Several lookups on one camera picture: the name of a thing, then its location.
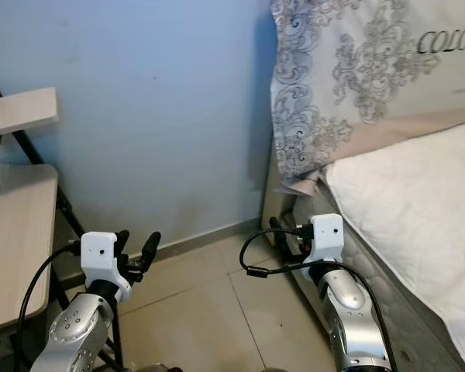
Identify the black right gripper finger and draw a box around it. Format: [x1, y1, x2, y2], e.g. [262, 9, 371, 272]
[268, 218, 291, 253]

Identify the light wooden table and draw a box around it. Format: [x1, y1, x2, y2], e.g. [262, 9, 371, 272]
[0, 163, 60, 334]

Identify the large floral print pillow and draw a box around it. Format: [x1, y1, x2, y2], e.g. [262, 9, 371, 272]
[270, 0, 465, 181]

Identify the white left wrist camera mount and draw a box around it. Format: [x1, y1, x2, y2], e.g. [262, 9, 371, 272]
[81, 231, 133, 305]

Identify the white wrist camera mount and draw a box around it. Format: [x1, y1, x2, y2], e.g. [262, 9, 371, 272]
[308, 213, 345, 266]
[81, 231, 133, 305]

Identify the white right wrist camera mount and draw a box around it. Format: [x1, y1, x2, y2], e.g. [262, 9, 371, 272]
[308, 213, 345, 266]

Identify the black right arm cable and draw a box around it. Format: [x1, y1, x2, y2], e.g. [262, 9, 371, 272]
[239, 227, 400, 372]

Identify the black metal shelf frame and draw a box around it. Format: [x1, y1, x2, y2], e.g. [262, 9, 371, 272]
[0, 68, 125, 372]

